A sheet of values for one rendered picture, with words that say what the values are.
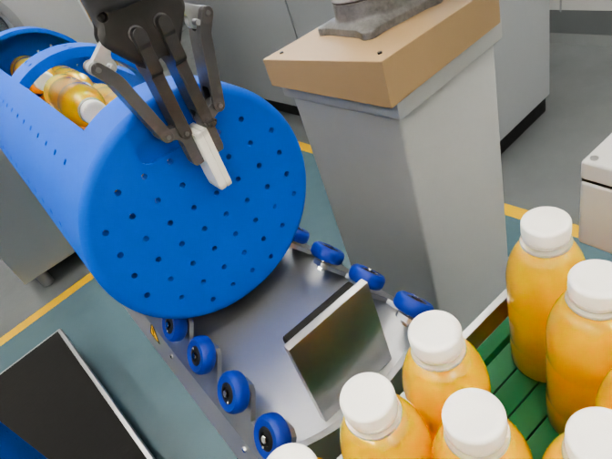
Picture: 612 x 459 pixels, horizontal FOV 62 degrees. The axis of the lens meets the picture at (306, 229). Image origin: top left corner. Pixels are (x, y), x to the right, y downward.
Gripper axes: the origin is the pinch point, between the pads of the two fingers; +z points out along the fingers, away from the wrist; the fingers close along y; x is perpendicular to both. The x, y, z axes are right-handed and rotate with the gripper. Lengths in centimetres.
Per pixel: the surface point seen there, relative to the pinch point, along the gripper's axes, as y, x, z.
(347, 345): -1.4, -17.9, 16.1
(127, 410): -37, 99, 116
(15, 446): -51, 52, 59
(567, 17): 261, 112, 104
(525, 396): 9.4, -29.7, 26.2
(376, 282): 7.9, -11.8, 19.3
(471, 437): -4.3, -35.8, 6.9
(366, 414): -7.5, -29.9, 6.9
